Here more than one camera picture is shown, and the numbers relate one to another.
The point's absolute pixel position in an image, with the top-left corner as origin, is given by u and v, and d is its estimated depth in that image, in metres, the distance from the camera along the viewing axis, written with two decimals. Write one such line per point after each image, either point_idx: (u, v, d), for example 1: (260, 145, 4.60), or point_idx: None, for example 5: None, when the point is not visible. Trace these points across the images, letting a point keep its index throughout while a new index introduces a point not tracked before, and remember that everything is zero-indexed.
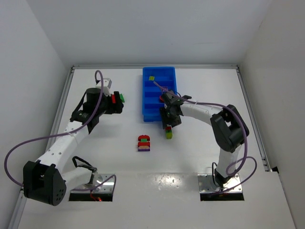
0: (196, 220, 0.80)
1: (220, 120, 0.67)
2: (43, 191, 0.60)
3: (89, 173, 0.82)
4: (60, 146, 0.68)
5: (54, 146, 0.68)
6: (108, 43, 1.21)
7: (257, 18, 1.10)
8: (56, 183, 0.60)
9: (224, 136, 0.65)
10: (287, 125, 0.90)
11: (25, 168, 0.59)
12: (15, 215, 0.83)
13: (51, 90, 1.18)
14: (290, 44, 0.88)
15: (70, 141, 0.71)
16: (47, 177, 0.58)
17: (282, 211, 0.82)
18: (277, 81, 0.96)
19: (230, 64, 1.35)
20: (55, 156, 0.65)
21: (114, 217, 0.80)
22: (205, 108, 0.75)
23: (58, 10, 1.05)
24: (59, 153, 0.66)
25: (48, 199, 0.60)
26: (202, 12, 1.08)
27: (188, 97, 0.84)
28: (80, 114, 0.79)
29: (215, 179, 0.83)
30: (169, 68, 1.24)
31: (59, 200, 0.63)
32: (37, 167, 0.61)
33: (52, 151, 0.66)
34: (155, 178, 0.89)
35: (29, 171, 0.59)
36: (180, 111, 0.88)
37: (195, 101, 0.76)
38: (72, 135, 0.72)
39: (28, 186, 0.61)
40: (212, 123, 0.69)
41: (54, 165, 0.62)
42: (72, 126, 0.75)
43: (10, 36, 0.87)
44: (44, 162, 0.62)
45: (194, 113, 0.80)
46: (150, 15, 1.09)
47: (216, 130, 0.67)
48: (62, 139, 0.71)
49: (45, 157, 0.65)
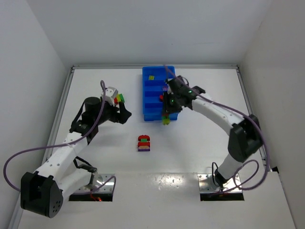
0: (196, 219, 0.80)
1: (241, 131, 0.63)
2: (39, 203, 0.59)
3: (89, 174, 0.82)
4: (58, 158, 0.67)
5: (52, 157, 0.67)
6: (108, 43, 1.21)
7: (257, 18, 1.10)
8: (54, 196, 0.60)
9: (242, 148, 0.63)
10: (287, 125, 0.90)
11: (23, 178, 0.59)
12: (15, 215, 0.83)
13: (51, 90, 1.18)
14: (290, 44, 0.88)
15: (68, 152, 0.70)
16: (45, 189, 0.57)
17: (282, 211, 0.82)
18: (277, 82, 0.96)
19: (230, 64, 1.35)
20: (53, 168, 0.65)
21: (114, 217, 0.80)
22: (225, 113, 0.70)
23: (57, 10, 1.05)
24: (58, 164, 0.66)
25: (45, 211, 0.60)
26: (202, 12, 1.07)
27: (202, 91, 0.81)
28: (80, 125, 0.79)
29: (215, 179, 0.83)
30: (169, 67, 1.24)
31: (55, 212, 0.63)
32: (35, 178, 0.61)
33: (50, 162, 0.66)
34: (155, 178, 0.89)
35: (26, 182, 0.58)
36: (190, 103, 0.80)
37: (212, 102, 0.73)
38: (72, 147, 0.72)
39: (24, 197, 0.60)
40: (231, 133, 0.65)
41: (52, 177, 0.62)
42: (70, 138, 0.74)
43: (10, 36, 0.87)
44: (42, 173, 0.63)
45: (208, 114, 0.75)
46: (150, 15, 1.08)
47: (235, 140, 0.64)
48: (60, 150, 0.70)
49: (43, 168, 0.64)
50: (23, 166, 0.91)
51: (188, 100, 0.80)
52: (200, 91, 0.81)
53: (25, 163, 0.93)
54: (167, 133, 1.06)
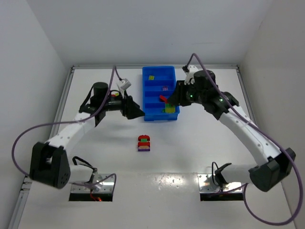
0: (196, 219, 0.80)
1: (276, 170, 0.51)
2: (48, 173, 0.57)
3: (90, 171, 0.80)
4: (68, 131, 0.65)
5: (62, 130, 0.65)
6: (108, 43, 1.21)
7: (257, 18, 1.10)
8: (64, 167, 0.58)
9: (269, 184, 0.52)
10: (287, 125, 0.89)
11: (34, 146, 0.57)
12: (15, 215, 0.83)
13: (51, 90, 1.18)
14: (290, 44, 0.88)
15: (79, 128, 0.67)
16: (55, 157, 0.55)
17: (283, 211, 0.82)
18: (277, 81, 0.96)
19: (230, 64, 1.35)
20: (63, 140, 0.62)
21: (114, 217, 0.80)
22: (260, 140, 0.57)
23: (58, 10, 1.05)
24: (67, 137, 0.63)
25: (53, 183, 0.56)
26: (202, 12, 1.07)
27: (235, 104, 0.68)
28: (89, 107, 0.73)
29: (215, 179, 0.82)
30: (169, 67, 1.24)
31: (63, 184, 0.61)
32: (45, 147, 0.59)
33: (60, 135, 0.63)
34: (155, 178, 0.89)
35: (38, 150, 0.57)
36: (216, 114, 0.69)
37: (249, 122, 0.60)
38: (82, 124, 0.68)
39: (33, 166, 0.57)
40: (265, 166, 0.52)
41: (63, 147, 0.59)
42: (80, 116, 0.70)
43: (11, 36, 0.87)
44: (53, 143, 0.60)
45: (238, 132, 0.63)
46: (150, 15, 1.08)
47: (265, 175, 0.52)
48: (70, 125, 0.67)
49: (53, 140, 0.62)
50: (22, 166, 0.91)
51: (217, 109, 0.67)
52: (232, 102, 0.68)
53: (25, 162, 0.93)
54: (167, 133, 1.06)
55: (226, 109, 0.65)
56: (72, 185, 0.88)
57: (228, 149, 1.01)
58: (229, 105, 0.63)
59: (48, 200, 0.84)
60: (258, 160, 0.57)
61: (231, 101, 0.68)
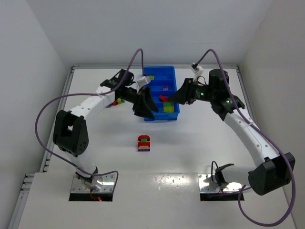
0: (196, 219, 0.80)
1: (272, 171, 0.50)
2: (68, 140, 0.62)
3: (92, 168, 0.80)
4: (89, 103, 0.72)
5: (84, 102, 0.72)
6: (108, 43, 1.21)
7: (257, 18, 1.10)
8: (82, 136, 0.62)
9: (264, 184, 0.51)
10: (287, 125, 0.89)
11: (58, 114, 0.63)
12: (15, 215, 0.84)
13: (51, 91, 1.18)
14: (290, 44, 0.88)
15: (99, 100, 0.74)
16: (76, 125, 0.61)
17: (283, 212, 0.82)
18: (277, 81, 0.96)
19: (230, 64, 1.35)
20: (85, 110, 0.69)
21: (114, 217, 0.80)
22: (259, 141, 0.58)
23: (57, 10, 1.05)
24: (88, 108, 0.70)
25: (72, 149, 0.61)
26: (202, 12, 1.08)
27: (241, 106, 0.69)
28: (110, 82, 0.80)
29: (215, 176, 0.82)
30: (169, 67, 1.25)
31: (81, 151, 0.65)
32: (68, 116, 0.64)
33: (82, 106, 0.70)
34: (155, 179, 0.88)
35: (61, 117, 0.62)
36: (221, 114, 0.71)
37: (250, 123, 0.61)
38: (102, 98, 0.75)
39: (56, 131, 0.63)
40: (259, 165, 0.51)
41: (83, 117, 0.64)
42: (101, 90, 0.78)
43: (11, 36, 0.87)
44: (75, 112, 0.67)
45: (239, 133, 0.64)
46: (150, 15, 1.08)
47: (261, 174, 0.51)
48: (92, 98, 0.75)
49: (75, 109, 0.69)
50: (23, 166, 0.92)
51: (222, 109, 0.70)
52: (238, 104, 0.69)
53: (25, 163, 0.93)
54: (167, 133, 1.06)
55: (231, 109, 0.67)
56: (72, 185, 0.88)
57: (228, 149, 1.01)
58: (234, 104, 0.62)
59: (48, 200, 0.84)
60: (256, 161, 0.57)
61: (237, 103, 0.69)
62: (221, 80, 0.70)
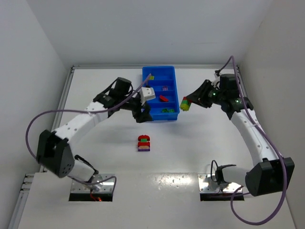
0: (196, 219, 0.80)
1: (268, 172, 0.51)
2: (50, 162, 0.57)
3: (91, 171, 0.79)
4: (77, 123, 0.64)
5: (72, 121, 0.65)
6: (108, 43, 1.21)
7: (257, 18, 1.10)
8: (65, 159, 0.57)
9: (259, 184, 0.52)
10: (287, 124, 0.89)
11: (41, 135, 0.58)
12: (15, 215, 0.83)
13: (51, 91, 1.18)
14: (290, 44, 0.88)
15: (87, 120, 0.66)
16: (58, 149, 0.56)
17: (283, 212, 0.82)
18: (277, 81, 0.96)
19: (230, 63, 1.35)
20: (70, 131, 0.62)
21: (113, 218, 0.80)
22: (261, 142, 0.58)
23: (57, 10, 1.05)
24: (75, 129, 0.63)
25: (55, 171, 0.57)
26: (202, 12, 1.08)
27: (250, 107, 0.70)
28: (104, 97, 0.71)
29: (216, 174, 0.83)
30: (169, 67, 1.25)
31: (65, 174, 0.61)
32: (51, 138, 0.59)
33: (69, 126, 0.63)
34: (155, 179, 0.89)
35: (45, 139, 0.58)
36: (229, 114, 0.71)
37: (255, 124, 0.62)
38: (92, 117, 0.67)
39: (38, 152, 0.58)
40: (257, 165, 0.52)
41: (67, 138, 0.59)
42: (93, 107, 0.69)
43: (11, 36, 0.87)
44: (59, 134, 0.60)
45: (243, 132, 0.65)
46: (150, 15, 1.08)
47: (257, 174, 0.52)
48: (81, 116, 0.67)
49: (61, 130, 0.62)
50: (22, 166, 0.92)
51: (230, 108, 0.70)
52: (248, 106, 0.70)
53: (25, 163, 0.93)
54: (167, 133, 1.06)
55: (238, 109, 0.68)
56: (72, 185, 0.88)
57: (228, 149, 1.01)
58: (244, 105, 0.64)
59: (48, 200, 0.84)
60: (254, 161, 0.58)
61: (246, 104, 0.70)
62: (231, 80, 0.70)
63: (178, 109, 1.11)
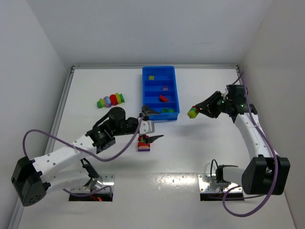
0: (196, 219, 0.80)
1: (261, 169, 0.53)
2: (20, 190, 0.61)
3: (86, 179, 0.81)
4: (59, 157, 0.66)
5: (55, 153, 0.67)
6: (108, 44, 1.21)
7: (257, 18, 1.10)
8: (33, 191, 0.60)
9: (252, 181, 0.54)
10: (287, 124, 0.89)
11: (19, 161, 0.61)
12: (15, 215, 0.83)
13: (50, 91, 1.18)
14: (290, 44, 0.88)
15: (71, 155, 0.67)
16: (28, 182, 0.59)
17: (283, 212, 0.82)
18: (277, 82, 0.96)
19: (230, 63, 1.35)
20: (48, 164, 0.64)
21: (113, 218, 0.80)
22: (259, 140, 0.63)
23: (57, 10, 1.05)
24: (54, 163, 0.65)
25: (21, 198, 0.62)
26: (202, 12, 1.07)
27: (254, 111, 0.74)
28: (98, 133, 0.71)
29: (216, 172, 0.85)
30: (169, 67, 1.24)
31: (33, 202, 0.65)
32: (28, 166, 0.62)
33: (49, 158, 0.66)
34: (155, 179, 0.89)
35: (20, 166, 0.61)
36: (234, 117, 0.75)
37: (255, 125, 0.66)
38: (76, 152, 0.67)
39: (14, 175, 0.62)
40: (251, 162, 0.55)
41: (40, 173, 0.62)
42: (82, 140, 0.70)
43: (11, 36, 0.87)
44: (36, 165, 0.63)
45: (244, 132, 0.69)
46: (150, 15, 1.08)
47: (251, 171, 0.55)
48: (66, 149, 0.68)
49: (41, 159, 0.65)
50: None
51: (235, 111, 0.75)
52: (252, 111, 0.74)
53: None
54: (167, 133, 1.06)
55: (243, 112, 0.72)
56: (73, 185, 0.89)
57: (228, 149, 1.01)
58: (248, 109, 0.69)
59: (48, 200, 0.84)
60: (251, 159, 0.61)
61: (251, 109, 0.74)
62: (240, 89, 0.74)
63: (178, 109, 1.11)
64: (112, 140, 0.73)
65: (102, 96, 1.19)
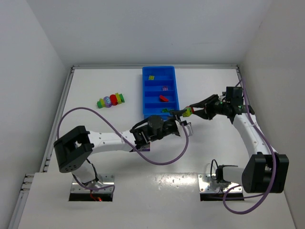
0: (196, 219, 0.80)
1: (260, 166, 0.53)
2: (67, 154, 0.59)
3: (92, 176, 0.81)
4: (109, 138, 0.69)
5: (106, 134, 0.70)
6: (108, 43, 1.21)
7: (257, 18, 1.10)
8: (79, 159, 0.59)
9: (252, 180, 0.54)
10: (287, 124, 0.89)
11: (79, 127, 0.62)
12: (15, 215, 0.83)
13: (51, 91, 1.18)
14: (290, 44, 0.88)
15: (117, 142, 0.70)
16: (83, 147, 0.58)
17: (283, 213, 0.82)
18: (277, 81, 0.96)
19: (230, 64, 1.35)
20: (98, 140, 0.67)
21: (113, 217, 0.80)
22: (257, 139, 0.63)
23: (57, 10, 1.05)
24: (103, 141, 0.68)
25: (62, 163, 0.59)
26: (202, 13, 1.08)
27: (252, 112, 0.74)
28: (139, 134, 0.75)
29: (216, 172, 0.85)
30: (169, 67, 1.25)
31: (66, 171, 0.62)
32: (82, 134, 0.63)
33: (101, 135, 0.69)
34: (155, 178, 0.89)
35: (78, 131, 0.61)
36: (232, 118, 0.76)
37: (253, 124, 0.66)
38: (122, 142, 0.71)
39: (66, 138, 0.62)
40: (251, 160, 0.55)
41: (93, 145, 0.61)
42: (127, 134, 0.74)
43: (11, 37, 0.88)
44: (90, 137, 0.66)
45: (242, 131, 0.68)
46: (150, 15, 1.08)
47: (251, 169, 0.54)
48: (115, 134, 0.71)
49: (93, 134, 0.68)
50: (22, 166, 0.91)
51: (233, 113, 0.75)
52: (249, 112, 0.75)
53: (24, 163, 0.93)
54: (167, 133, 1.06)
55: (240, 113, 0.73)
56: (72, 185, 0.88)
57: (227, 149, 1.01)
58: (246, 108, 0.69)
59: (48, 200, 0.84)
60: None
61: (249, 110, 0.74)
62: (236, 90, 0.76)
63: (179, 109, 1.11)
64: (147, 144, 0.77)
65: (102, 96, 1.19)
